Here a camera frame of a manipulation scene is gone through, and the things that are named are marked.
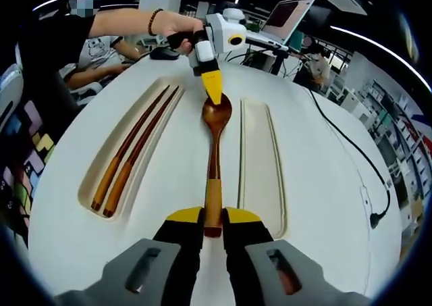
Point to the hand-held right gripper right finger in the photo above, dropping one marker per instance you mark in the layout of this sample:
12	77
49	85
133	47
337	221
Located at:
270	272

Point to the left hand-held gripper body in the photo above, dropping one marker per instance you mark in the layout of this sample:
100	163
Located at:
221	30

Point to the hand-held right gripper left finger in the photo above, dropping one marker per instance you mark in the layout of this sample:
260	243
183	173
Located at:
158	269

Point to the brown wooden spoon utensil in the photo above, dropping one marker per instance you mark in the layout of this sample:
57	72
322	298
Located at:
214	171

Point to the brown wooden chopstick utensil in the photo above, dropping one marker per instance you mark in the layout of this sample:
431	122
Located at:
131	140
141	147

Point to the beige cutlery case lid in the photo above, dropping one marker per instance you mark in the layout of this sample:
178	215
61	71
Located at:
260	171

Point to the beige cutlery case base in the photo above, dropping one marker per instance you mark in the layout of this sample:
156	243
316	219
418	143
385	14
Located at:
135	171

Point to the person's left hand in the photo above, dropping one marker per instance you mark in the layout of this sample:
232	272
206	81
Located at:
182	24

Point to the black computer mouse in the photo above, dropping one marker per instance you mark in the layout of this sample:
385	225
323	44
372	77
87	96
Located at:
165	54

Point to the white laptop on stand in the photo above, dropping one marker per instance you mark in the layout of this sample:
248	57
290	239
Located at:
287	19

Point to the person's black printed shirt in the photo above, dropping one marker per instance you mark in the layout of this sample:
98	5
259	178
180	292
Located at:
44	66

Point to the shelf with white boxes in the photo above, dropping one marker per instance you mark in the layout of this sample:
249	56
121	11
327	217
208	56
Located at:
391	133

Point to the white worn device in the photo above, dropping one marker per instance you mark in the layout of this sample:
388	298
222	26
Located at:
8	90

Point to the black frame laptop stand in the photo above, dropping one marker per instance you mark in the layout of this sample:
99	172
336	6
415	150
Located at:
270	47

